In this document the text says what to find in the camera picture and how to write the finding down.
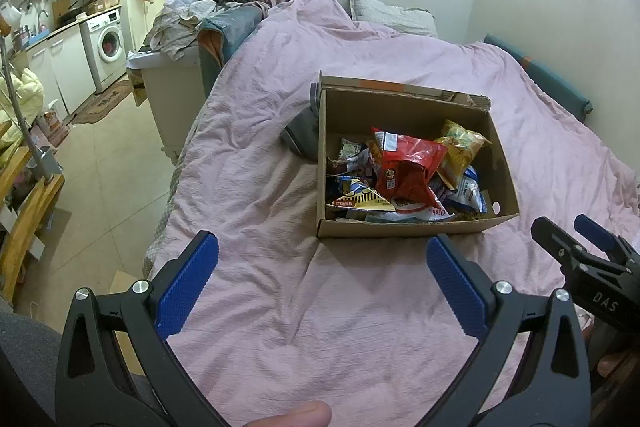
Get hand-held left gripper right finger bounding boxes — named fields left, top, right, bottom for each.
left=425, top=233, right=593, bottom=427

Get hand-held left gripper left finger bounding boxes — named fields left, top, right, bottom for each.
left=55, top=229, right=231, bottom=427

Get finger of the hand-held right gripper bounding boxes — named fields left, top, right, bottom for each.
left=573, top=213, right=640, bottom=263
left=531, top=216, right=596, bottom=275

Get white bag with red oval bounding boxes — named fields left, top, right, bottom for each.
left=365, top=202, right=456, bottom=223

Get brown cardboard box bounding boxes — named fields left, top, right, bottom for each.
left=316, top=71, right=521, bottom=239

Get white blue orange snack bag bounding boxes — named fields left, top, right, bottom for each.
left=450, top=167, right=488, bottom=214

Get red snack bag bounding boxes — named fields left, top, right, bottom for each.
left=370, top=127, right=448, bottom=210

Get yellow chip bag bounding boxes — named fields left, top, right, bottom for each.
left=434, top=119, right=493, bottom=190

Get small white green packet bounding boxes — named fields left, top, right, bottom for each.
left=340, top=139, right=371, bottom=162

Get person's right hand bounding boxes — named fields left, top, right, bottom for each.
left=592, top=332, right=640, bottom=400

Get person's left hand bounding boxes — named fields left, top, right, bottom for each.
left=250, top=401, right=332, bottom=427

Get flat cardboard piece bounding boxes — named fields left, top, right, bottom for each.
left=107, top=269, right=151, bottom=375

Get pink blanket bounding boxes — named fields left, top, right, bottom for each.
left=142, top=0, right=640, bottom=427

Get wooden rack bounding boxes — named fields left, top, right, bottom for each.
left=0, top=147, right=66, bottom=308

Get teal bolster cushion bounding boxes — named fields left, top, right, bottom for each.
left=482, top=33, right=595, bottom=120

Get white bedside cabinet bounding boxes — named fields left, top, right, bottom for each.
left=127, top=52, right=206, bottom=158

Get person's grey trousers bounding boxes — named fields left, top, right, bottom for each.
left=0, top=312, right=66, bottom=427

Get metal clamp pole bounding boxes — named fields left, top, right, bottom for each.
left=0, top=42, right=63, bottom=178

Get dark grey cloth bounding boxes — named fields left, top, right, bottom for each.
left=280, top=94, right=321, bottom=160

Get brown floor mat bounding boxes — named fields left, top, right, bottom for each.
left=70, top=79, right=132, bottom=125

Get white kitchen cabinet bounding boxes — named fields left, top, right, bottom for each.
left=27, top=27, right=98, bottom=115

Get pale yellow quilt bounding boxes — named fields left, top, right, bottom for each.
left=0, top=67, right=45, bottom=152

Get white washing machine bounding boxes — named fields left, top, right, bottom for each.
left=80, top=9, right=128, bottom=94

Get blue jeans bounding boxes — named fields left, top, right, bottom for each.
left=197, top=4, right=263, bottom=72

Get pile of light clothes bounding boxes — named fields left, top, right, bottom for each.
left=145, top=0, right=221, bottom=60

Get grey pillow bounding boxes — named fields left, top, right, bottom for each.
left=348, top=0, right=436, bottom=38

